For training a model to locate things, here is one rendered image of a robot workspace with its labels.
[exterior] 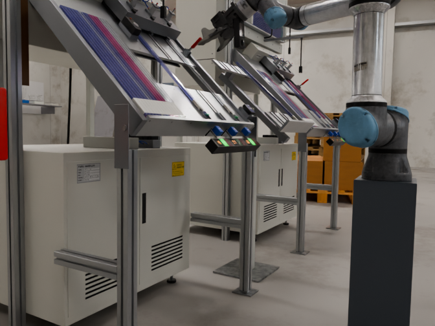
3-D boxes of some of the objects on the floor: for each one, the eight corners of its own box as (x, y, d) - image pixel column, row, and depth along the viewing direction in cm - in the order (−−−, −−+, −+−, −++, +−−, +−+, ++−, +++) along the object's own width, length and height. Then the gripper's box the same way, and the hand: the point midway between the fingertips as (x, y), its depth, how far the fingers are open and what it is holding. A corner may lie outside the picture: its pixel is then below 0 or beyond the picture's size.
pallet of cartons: (360, 207, 393) (364, 133, 388) (263, 198, 433) (265, 131, 428) (370, 191, 508) (373, 134, 503) (292, 185, 548) (294, 132, 543)
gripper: (246, 8, 169) (212, 41, 178) (223, -6, 152) (186, 31, 161) (257, 24, 167) (222, 56, 176) (234, 11, 150) (197, 48, 159)
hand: (208, 50), depth 168 cm, fingers open, 14 cm apart
